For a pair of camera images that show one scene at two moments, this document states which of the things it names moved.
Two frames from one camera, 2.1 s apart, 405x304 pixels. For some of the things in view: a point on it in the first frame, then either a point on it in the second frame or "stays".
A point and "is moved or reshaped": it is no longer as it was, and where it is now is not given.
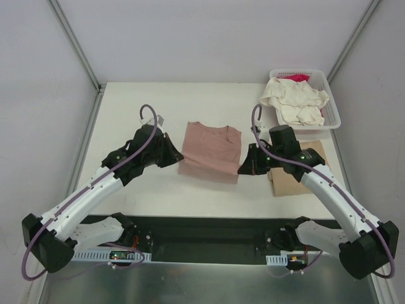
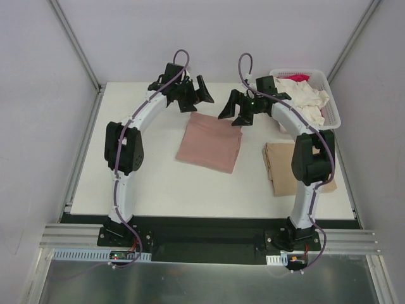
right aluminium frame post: (353, 40) stays
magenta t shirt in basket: (297, 77) stays
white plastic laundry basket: (329, 111) stays
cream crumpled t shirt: (295, 102) stays
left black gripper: (165, 149) to (192, 94)
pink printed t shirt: (211, 152) is moved or reshaped
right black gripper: (253, 160) to (242, 106)
